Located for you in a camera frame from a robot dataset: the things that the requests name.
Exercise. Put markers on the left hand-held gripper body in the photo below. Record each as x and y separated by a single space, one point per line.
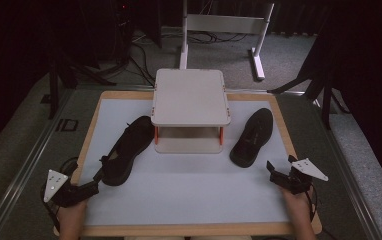
74 195

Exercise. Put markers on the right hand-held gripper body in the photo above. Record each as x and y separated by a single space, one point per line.
295 180

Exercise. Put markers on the black mesh shoe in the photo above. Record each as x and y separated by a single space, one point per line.
252 138
125 151

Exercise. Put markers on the white two-tier shoe rack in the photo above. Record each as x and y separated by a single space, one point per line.
190 100

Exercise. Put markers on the person's left hand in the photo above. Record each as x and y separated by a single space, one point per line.
72 213

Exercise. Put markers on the person's right hand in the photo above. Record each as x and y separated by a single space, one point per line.
295 205

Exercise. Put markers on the black floor plate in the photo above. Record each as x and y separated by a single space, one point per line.
67 125

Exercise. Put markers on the black tripod stand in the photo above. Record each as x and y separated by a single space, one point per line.
325 100
54 90

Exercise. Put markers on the white metal stand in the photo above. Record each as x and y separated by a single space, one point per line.
224 24

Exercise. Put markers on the metal floor rail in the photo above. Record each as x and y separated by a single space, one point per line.
29 160
349 173

